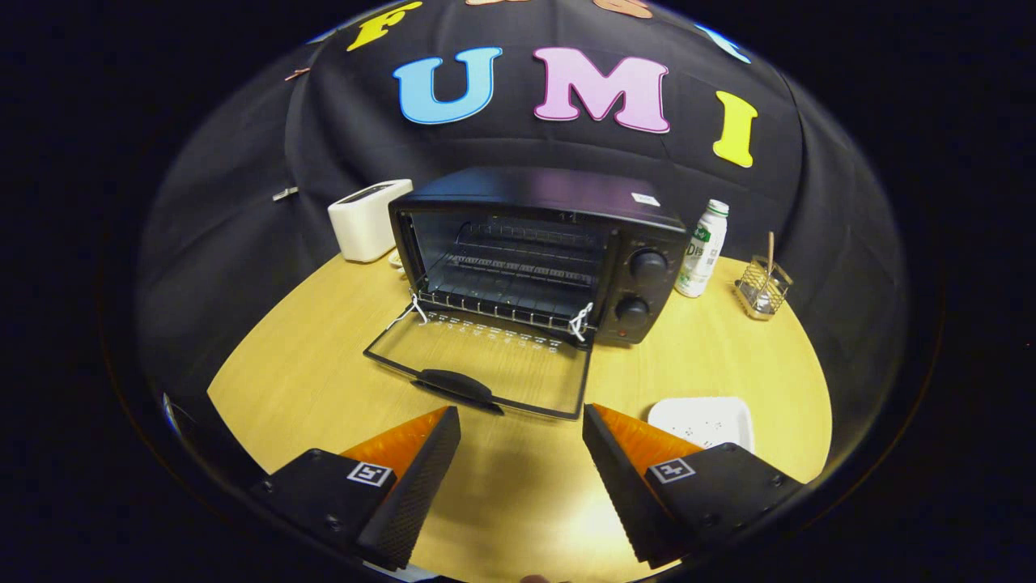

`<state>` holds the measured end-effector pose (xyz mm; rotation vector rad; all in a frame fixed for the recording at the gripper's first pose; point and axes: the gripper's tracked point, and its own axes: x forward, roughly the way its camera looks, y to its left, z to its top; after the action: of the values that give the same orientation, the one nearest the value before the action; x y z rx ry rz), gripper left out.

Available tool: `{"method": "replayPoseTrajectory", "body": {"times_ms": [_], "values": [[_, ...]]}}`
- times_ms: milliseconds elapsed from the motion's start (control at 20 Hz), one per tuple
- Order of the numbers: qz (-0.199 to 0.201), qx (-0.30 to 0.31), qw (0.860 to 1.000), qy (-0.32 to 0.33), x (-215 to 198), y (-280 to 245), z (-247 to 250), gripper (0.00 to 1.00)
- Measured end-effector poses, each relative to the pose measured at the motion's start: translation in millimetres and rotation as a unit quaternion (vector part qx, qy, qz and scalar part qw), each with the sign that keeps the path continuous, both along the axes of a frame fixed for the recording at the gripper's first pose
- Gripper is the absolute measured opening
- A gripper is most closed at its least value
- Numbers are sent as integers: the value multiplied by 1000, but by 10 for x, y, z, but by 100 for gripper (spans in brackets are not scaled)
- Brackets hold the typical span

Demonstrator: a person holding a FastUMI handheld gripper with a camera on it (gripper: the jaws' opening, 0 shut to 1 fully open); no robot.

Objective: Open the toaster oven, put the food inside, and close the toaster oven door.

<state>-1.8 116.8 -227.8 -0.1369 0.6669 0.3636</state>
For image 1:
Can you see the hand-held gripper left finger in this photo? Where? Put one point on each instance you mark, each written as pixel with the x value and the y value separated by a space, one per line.
pixel 413 494

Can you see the black backdrop cloth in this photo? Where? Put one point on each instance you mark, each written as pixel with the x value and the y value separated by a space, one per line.
pixel 243 202

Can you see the black toaster oven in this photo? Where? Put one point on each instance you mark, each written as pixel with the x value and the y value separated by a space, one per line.
pixel 534 190

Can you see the white bread toaster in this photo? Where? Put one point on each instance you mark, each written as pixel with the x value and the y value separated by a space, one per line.
pixel 364 223

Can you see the white square food tray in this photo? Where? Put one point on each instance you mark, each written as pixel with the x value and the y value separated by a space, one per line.
pixel 704 421

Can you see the wooden stick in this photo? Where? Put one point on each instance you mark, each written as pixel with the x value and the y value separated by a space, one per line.
pixel 770 251

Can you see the white bottle with green label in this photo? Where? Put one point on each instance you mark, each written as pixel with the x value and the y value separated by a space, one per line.
pixel 702 251

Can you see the small silver clip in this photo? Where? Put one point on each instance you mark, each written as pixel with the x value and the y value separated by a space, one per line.
pixel 285 193

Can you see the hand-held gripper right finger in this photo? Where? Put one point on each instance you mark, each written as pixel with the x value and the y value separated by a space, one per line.
pixel 623 494

